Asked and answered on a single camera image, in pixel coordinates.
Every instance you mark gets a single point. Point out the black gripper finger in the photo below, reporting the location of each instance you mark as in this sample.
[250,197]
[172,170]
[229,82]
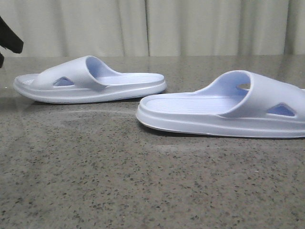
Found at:
[8,39]

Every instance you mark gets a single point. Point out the light blue slipper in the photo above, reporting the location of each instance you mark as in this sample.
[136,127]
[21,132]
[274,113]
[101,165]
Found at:
[238,103]
[87,80]

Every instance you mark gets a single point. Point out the pale grey-green curtain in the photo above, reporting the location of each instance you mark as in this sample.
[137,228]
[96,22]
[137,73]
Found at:
[110,28]

